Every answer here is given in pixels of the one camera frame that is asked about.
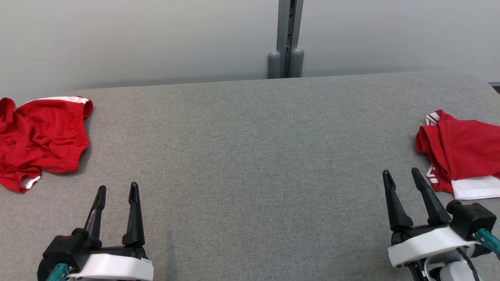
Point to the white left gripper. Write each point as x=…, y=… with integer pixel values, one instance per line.
x=113, y=267

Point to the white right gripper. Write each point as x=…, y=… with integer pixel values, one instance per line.
x=425, y=244

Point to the red basketball jersey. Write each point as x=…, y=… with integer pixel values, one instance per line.
x=465, y=148

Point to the red shorts with white stripe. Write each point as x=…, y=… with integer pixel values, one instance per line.
x=43, y=132

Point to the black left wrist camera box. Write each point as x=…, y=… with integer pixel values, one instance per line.
x=64, y=248

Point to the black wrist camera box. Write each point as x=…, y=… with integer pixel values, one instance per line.
x=64, y=248
x=472, y=218

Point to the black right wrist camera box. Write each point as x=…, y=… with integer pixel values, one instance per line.
x=472, y=218

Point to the teal left camera connector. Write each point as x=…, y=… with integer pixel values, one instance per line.
x=58, y=273

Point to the teal camera connector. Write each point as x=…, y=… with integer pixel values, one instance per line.
x=58, y=273
x=488, y=239

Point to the teal right camera connector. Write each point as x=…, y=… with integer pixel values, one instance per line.
x=488, y=239

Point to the grey metal partition post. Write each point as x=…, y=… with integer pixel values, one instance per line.
x=287, y=23

